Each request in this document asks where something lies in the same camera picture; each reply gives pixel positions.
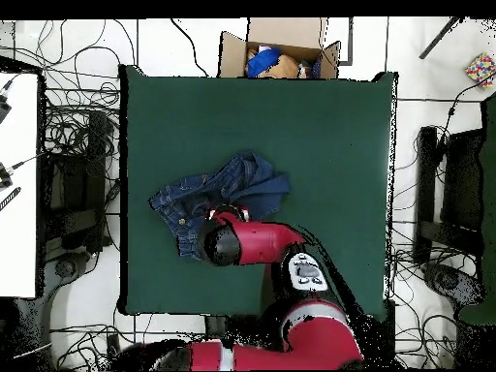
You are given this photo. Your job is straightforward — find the blue denim jeans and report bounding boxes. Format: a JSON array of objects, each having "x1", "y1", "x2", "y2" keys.
[{"x1": 148, "y1": 150, "x2": 293, "y2": 262}]

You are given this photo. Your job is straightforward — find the tan fabric item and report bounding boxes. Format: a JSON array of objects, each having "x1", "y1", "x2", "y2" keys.
[{"x1": 266, "y1": 53, "x2": 301, "y2": 79}]

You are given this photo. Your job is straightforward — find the dark green table cloth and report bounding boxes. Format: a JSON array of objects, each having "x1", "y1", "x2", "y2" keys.
[{"x1": 117, "y1": 63, "x2": 399, "y2": 323}]

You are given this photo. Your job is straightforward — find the bright blue cloth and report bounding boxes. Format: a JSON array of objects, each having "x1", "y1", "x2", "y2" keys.
[{"x1": 246, "y1": 47, "x2": 282, "y2": 78}]

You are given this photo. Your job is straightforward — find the black power strip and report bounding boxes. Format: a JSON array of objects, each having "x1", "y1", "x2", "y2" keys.
[{"x1": 106, "y1": 333, "x2": 124, "y2": 361}]

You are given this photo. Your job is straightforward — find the open cardboard box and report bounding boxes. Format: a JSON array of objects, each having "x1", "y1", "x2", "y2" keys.
[{"x1": 218, "y1": 16, "x2": 342, "y2": 79}]

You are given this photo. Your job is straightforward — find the white table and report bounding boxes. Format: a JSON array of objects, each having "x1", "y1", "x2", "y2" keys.
[{"x1": 0, "y1": 71, "x2": 40, "y2": 299}]

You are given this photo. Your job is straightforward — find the green covered side table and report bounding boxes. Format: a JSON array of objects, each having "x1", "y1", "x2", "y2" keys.
[{"x1": 456, "y1": 92, "x2": 496, "y2": 326}]

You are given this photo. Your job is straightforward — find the black metal rod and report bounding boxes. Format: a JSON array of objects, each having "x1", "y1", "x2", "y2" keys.
[{"x1": 418, "y1": 15, "x2": 462, "y2": 60}]

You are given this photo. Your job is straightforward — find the colourful dotted cloth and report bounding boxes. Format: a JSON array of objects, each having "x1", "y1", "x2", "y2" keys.
[{"x1": 464, "y1": 51, "x2": 496, "y2": 89}]

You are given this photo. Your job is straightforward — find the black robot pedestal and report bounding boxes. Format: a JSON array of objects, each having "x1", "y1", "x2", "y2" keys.
[{"x1": 203, "y1": 315, "x2": 233, "y2": 340}]

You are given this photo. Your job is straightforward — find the black ribbed strap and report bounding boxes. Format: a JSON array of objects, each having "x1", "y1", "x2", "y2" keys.
[{"x1": 0, "y1": 186, "x2": 22, "y2": 212}]

